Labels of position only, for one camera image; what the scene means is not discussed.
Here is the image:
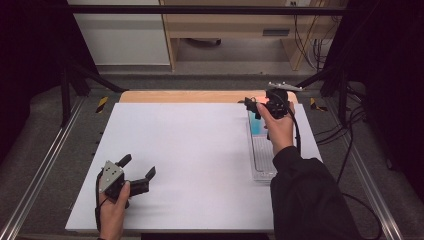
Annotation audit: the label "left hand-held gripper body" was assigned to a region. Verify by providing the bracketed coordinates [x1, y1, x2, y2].
[97, 159, 151, 203]

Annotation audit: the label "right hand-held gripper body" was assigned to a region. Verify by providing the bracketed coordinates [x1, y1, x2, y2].
[262, 81, 304, 120]

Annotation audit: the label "pink and blue packet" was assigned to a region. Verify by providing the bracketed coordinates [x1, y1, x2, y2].
[250, 95, 270, 137]

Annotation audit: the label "clear plastic tray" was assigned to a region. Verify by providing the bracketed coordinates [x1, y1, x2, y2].
[245, 109, 280, 183]

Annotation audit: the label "person's right hand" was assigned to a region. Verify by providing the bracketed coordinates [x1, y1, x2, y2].
[255, 101, 296, 156]

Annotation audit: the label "person's left hand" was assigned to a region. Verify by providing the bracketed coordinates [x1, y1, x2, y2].
[98, 180, 131, 234]

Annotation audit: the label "yellow black floor tape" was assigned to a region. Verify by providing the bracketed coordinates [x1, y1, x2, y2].
[95, 96, 110, 114]
[309, 97, 328, 113]

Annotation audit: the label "white table sheet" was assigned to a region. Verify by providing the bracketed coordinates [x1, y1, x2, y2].
[64, 102, 324, 233]

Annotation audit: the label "black metal stand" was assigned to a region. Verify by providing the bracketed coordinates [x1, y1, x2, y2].
[59, 59, 129, 128]
[295, 63, 350, 128]

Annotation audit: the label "wooden table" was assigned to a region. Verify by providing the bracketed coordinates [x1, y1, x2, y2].
[118, 89, 299, 105]

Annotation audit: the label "black object under desk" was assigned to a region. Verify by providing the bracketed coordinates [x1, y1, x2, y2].
[184, 37, 223, 48]

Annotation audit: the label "wooden desk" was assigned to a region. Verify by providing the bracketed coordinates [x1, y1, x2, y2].
[159, 0, 335, 72]

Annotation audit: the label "black curtain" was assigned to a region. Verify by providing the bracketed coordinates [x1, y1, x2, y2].
[323, 0, 424, 193]
[0, 0, 100, 164]

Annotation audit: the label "left hand-held gripper cable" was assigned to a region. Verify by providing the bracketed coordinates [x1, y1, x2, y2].
[94, 170, 110, 232]

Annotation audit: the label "hand-held gripper cable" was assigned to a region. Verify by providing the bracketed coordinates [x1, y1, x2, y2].
[285, 105, 303, 156]
[94, 170, 110, 232]

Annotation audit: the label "right hand-held gripper cable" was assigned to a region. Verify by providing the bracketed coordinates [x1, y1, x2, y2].
[285, 105, 303, 156]

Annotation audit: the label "black power cable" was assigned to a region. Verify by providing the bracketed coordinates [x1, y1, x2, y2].
[293, 13, 318, 71]

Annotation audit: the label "blue cable bundle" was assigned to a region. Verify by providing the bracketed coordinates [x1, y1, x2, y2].
[311, 37, 328, 69]

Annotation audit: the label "aluminium floor rail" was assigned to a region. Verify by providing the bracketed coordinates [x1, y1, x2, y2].
[0, 95, 87, 240]
[343, 143, 405, 240]

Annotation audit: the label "black floor cables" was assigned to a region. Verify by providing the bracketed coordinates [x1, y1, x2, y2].
[314, 84, 384, 240]

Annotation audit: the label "white wall socket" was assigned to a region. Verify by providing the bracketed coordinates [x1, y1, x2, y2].
[285, 0, 312, 8]

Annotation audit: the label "black horizontal frame bar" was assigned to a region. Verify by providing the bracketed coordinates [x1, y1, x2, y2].
[65, 4, 348, 16]

